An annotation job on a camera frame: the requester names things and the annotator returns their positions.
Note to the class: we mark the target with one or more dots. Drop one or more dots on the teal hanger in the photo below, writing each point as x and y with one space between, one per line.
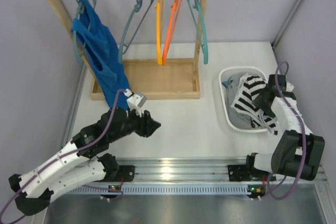
198 17

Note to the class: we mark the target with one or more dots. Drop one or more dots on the yellow hanger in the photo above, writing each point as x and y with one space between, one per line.
159 25

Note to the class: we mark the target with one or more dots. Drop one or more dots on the white perforated laundry basket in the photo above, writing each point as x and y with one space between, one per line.
224 75

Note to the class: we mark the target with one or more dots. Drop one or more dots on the orange hanger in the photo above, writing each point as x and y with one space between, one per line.
176 6

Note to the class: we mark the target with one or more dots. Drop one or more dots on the blue tank top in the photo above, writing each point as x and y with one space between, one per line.
102 51

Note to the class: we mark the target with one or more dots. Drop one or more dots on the black white striped tank top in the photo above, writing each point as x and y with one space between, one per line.
248 89

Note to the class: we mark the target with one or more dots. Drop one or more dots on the white slotted cable duct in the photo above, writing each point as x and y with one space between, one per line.
169 189

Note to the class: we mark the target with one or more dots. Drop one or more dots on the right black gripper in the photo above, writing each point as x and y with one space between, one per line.
260 101

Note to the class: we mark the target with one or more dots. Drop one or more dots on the wooden clothes rack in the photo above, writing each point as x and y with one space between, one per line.
178 79

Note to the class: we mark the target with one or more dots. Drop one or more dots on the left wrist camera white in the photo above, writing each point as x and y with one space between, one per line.
135 100

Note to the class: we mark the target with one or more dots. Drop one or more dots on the grey garment in basket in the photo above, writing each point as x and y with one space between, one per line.
241 121

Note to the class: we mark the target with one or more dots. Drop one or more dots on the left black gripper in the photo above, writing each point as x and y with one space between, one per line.
143 123

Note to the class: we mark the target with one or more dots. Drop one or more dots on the grey-blue hanger under blue top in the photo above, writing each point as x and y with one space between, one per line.
79 49

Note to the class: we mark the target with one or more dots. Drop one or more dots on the blue garment in basket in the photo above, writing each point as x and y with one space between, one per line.
227 83

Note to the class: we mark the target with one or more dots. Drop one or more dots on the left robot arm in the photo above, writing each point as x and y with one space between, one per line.
84 159

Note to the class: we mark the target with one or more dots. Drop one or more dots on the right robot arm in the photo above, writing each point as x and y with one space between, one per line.
298 151

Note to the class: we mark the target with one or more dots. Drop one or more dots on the aluminium mounting rail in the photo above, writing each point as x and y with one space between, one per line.
181 170

